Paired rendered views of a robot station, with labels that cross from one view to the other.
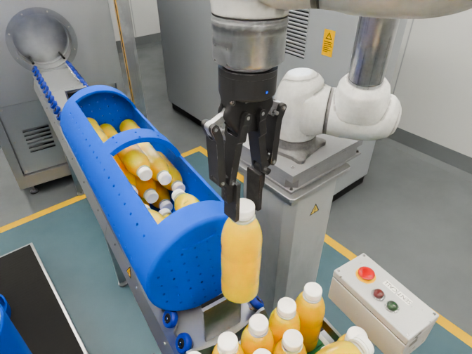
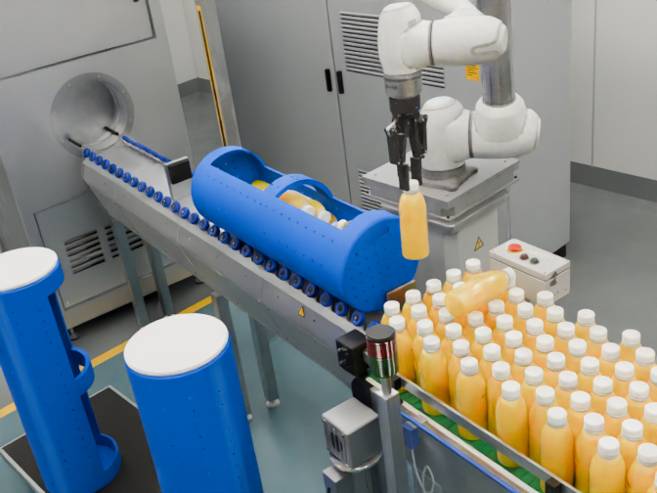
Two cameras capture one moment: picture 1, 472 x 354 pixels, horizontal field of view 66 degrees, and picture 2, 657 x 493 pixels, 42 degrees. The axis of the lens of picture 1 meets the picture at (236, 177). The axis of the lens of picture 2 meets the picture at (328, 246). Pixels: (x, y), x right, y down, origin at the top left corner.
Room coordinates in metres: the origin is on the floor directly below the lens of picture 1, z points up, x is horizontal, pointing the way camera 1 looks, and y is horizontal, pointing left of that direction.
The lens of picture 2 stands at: (-1.49, 0.22, 2.25)
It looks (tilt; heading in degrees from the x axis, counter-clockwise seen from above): 28 degrees down; 0
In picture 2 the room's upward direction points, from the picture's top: 8 degrees counter-clockwise
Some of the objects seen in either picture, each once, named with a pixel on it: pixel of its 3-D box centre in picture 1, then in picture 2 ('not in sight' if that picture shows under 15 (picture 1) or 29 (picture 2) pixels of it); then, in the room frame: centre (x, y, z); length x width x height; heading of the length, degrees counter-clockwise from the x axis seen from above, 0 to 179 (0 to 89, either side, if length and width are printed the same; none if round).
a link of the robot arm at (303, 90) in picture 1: (300, 102); (443, 131); (1.13, -0.22, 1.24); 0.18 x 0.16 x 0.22; 72
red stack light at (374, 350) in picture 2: not in sight; (381, 342); (-0.01, 0.13, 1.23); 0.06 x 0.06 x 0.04
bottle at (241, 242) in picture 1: (241, 253); (413, 221); (0.43, -0.01, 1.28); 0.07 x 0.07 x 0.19
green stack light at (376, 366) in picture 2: not in sight; (383, 360); (-0.01, 0.13, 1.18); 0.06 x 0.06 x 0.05
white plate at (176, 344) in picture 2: not in sight; (176, 343); (0.41, 0.65, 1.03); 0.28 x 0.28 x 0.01
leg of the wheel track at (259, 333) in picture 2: not in sight; (261, 344); (1.43, 0.54, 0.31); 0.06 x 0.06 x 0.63; 33
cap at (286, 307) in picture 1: (286, 307); (454, 275); (0.45, -0.11, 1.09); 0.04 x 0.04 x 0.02
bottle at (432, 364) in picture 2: not in sight; (434, 377); (0.16, 0.01, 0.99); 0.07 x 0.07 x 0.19
